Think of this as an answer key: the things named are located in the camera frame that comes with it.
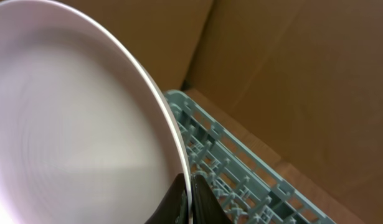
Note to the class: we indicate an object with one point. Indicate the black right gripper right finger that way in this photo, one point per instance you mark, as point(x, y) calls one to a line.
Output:
point(206, 208)

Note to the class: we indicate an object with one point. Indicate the grey dishwasher rack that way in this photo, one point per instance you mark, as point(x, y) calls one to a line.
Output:
point(248, 189)

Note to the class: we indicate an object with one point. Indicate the large white plate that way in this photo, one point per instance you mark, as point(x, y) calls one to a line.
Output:
point(86, 136)

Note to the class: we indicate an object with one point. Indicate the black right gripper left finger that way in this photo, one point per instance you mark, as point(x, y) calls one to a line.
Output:
point(173, 209)

